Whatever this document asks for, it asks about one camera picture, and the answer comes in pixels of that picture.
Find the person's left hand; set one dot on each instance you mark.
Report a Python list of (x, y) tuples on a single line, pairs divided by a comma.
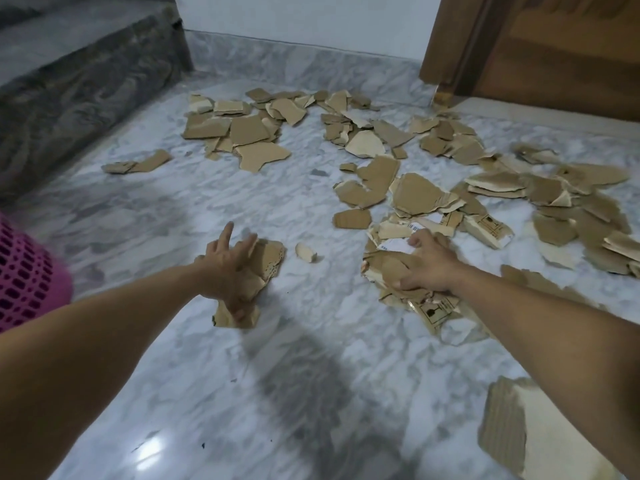
[(222, 274)]

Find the person's right hand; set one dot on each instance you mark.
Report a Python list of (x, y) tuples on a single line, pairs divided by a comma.
[(435, 267)]

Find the torn brown paper piece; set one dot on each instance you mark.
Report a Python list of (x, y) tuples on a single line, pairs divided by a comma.
[(385, 269)]

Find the small pale paper piece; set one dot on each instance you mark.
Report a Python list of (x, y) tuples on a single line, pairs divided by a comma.
[(306, 252)]

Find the pink bin with black liner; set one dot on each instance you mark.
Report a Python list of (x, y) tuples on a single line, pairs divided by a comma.
[(25, 279)]

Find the person's right forearm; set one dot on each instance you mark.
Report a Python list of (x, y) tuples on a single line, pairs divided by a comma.
[(550, 334)]

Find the person's left forearm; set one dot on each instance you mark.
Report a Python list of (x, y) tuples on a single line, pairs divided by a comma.
[(100, 354)]

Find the grey granite staircase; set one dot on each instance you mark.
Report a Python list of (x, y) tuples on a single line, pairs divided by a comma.
[(75, 94)]

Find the brown wooden door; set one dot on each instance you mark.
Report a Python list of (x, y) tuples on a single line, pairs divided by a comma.
[(550, 54)]

